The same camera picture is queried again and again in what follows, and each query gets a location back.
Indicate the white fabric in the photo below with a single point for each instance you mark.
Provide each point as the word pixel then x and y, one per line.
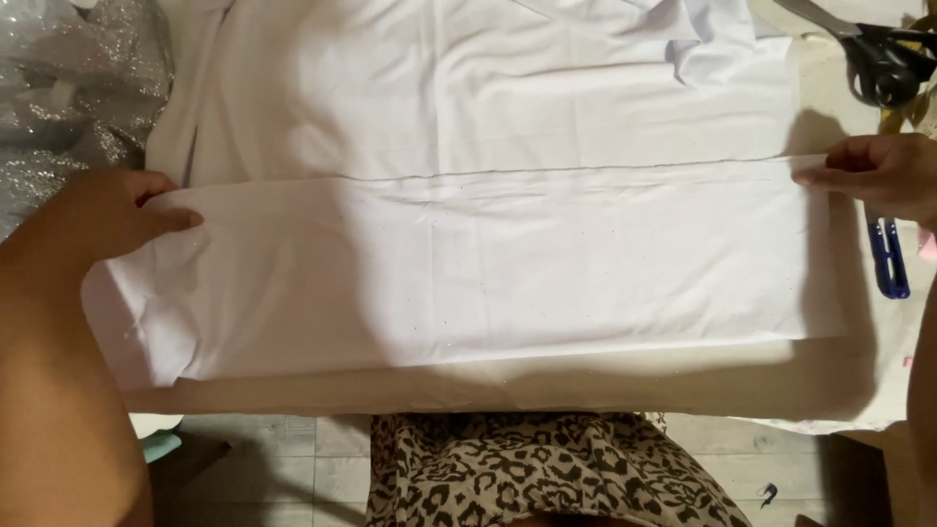
pixel 468 212

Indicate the blue thread snips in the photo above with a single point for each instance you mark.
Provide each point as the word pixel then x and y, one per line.
pixel 888 256

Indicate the person's left hand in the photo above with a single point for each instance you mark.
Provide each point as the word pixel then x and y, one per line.
pixel 99 216

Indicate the teal stool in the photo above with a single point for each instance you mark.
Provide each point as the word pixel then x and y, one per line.
pixel 161 443

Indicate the silver glitter fabric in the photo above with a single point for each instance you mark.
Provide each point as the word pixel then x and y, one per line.
pixel 69 95

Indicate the pink object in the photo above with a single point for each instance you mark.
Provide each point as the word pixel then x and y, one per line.
pixel 928 245

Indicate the yellow measuring tape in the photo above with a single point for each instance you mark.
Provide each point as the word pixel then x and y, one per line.
pixel 911 110

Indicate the leopard print garment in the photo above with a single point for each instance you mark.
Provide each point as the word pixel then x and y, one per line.
pixel 542 472

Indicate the person's right hand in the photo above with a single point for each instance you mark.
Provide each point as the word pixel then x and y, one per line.
pixel 889 176

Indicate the cream table cover cloth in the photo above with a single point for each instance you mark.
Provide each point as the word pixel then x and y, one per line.
pixel 827 307

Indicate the person's right fingers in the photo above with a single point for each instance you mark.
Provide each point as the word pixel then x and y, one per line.
pixel 831 167

